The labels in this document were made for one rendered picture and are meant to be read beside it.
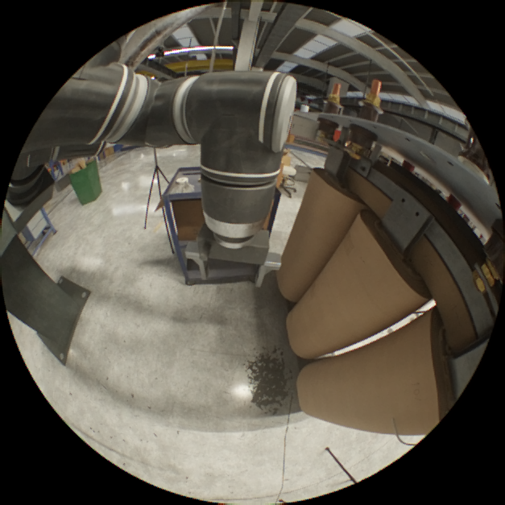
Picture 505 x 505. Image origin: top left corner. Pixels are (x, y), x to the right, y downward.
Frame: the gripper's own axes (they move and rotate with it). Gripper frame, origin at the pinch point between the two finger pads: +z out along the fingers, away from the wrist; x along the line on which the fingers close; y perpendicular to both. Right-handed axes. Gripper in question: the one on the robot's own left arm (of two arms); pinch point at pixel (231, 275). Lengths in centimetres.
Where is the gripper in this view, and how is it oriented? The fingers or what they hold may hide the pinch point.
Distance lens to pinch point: 39.5
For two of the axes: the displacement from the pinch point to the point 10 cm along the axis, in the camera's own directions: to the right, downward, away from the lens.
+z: -1.3, 6.7, 7.3
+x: 9.9, 1.3, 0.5
